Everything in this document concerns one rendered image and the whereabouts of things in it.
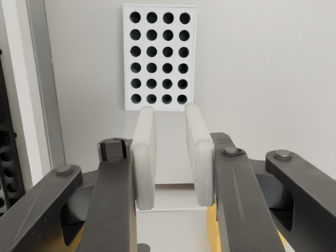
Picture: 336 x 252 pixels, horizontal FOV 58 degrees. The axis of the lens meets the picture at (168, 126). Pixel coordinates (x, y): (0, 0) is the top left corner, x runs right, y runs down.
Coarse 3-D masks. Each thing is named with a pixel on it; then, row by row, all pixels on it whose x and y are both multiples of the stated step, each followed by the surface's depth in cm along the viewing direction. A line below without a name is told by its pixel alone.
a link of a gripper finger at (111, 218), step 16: (112, 144) 12; (112, 160) 12; (128, 160) 12; (96, 176) 11; (112, 176) 11; (128, 176) 11; (96, 192) 10; (112, 192) 10; (128, 192) 10; (96, 208) 9; (112, 208) 9; (128, 208) 9; (96, 224) 8; (112, 224) 8; (128, 224) 8; (96, 240) 7; (112, 240) 7; (128, 240) 7
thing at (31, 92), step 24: (0, 0) 30; (24, 0) 27; (0, 24) 31; (24, 24) 26; (0, 48) 32; (24, 48) 26; (48, 48) 31; (24, 72) 27; (48, 72) 31; (24, 96) 27; (48, 96) 31; (24, 120) 28; (48, 120) 31; (24, 144) 35; (48, 144) 31; (24, 168) 36; (48, 168) 31
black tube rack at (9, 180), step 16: (0, 64) 29; (0, 80) 29; (0, 96) 30; (0, 112) 30; (0, 128) 30; (0, 144) 31; (0, 160) 29; (16, 160) 32; (0, 176) 29; (16, 176) 32; (0, 192) 29; (16, 192) 33; (0, 208) 30
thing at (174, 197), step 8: (64, 160) 59; (160, 184) 49; (168, 184) 49; (176, 184) 49; (184, 184) 49; (192, 184) 49; (160, 192) 47; (168, 192) 47; (176, 192) 47; (184, 192) 47; (192, 192) 46; (160, 200) 44; (168, 200) 44; (176, 200) 44; (184, 200) 44; (192, 200) 44; (136, 208) 43; (152, 208) 43; (160, 208) 43; (168, 208) 43; (176, 208) 43; (184, 208) 43; (192, 208) 43; (200, 208) 42
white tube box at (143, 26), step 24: (144, 24) 35; (168, 24) 35; (192, 24) 35; (144, 48) 36; (168, 48) 39; (192, 48) 36; (144, 72) 37; (168, 72) 37; (192, 72) 36; (144, 96) 37; (168, 96) 41; (192, 96) 37
